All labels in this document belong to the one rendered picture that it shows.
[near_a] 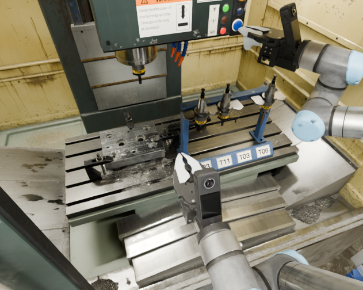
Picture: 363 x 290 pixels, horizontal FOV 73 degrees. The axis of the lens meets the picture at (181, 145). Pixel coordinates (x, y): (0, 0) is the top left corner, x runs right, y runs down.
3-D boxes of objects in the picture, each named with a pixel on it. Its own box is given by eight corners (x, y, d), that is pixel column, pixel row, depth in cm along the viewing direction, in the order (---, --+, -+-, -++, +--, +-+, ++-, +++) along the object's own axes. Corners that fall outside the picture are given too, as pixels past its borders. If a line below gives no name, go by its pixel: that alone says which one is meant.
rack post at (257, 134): (266, 141, 136) (282, 96, 114) (258, 144, 134) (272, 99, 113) (256, 130, 142) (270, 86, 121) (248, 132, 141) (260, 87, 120)
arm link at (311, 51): (320, 49, 61) (331, 38, 65) (302, 44, 63) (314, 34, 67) (309, 76, 66) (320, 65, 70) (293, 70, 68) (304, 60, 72)
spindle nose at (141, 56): (146, 44, 102) (142, 13, 93) (165, 60, 92) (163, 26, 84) (109, 53, 96) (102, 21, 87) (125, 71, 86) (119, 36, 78)
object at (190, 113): (198, 119, 101) (198, 118, 101) (186, 122, 100) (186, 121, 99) (192, 110, 106) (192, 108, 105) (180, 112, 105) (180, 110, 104)
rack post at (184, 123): (192, 160, 126) (194, 115, 105) (182, 163, 125) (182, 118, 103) (186, 148, 132) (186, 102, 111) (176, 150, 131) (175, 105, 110)
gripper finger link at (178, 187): (168, 174, 56) (180, 207, 51) (168, 170, 55) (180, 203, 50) (187, 169, 57) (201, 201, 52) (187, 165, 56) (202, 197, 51)
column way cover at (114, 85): (169, 98, 165) (165, 16, 128) (96, 112, 154) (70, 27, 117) (167, 94, 168) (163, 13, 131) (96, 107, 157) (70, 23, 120)
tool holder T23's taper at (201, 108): (203, 106, 105) (204, 92, 100) (208, 111, 102) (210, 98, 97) (194, 109, 104) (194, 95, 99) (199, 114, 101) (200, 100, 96)
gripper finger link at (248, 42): (230, 46, 78) (256, 55, 74) (233, 27, 74) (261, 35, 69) (236, 44, 79) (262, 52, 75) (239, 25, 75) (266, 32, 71)
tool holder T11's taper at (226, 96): (228, 101, 107) (230, 88, 102) (231, 107, 104) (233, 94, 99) (218, 102, 107) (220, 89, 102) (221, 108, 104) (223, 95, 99)
